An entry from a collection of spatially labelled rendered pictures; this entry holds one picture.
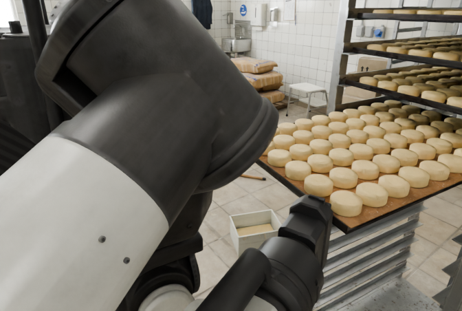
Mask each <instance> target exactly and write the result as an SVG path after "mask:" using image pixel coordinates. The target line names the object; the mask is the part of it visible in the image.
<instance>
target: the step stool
mask: <svg viewBox="0 0 462 311"><path fill-rule="evenodd" d="M289 86H290V91H289V100H288V105H287V113H286V116H288V111H289V103H292V102H297V101H300V102H303V103H306V104H308V108H307V119H308V116H309V112H311V110H314V109H321V108H325V107H327V103H328V98H327V91H326V89H325V88H323V87H319V86H316V85H312V84H309V83H298V84H293V85H289ZM292 88H294V89H298V90H300V91H303V92H306V95H307V97H306V98H301V99H299V100H294V101H290V96H291V91H292ZM316 92H325V96H326V101H323V100H320V99H318V98H314V97H311V95H312V93H316ZM308 93H309V97H308ZM310 105H311V106H313V107H317V108H313V109H310ZM323 106H325V107H323Z"/></svg>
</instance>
